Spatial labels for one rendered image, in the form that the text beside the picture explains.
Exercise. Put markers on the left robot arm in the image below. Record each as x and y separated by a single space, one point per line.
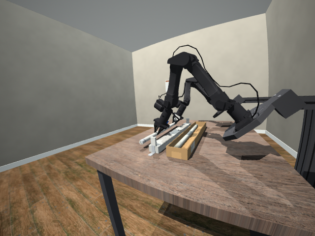
218 98

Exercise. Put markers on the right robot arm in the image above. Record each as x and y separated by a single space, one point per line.
195 84

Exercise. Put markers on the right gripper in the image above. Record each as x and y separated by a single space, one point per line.
178 114

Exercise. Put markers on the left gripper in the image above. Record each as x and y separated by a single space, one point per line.
161 123

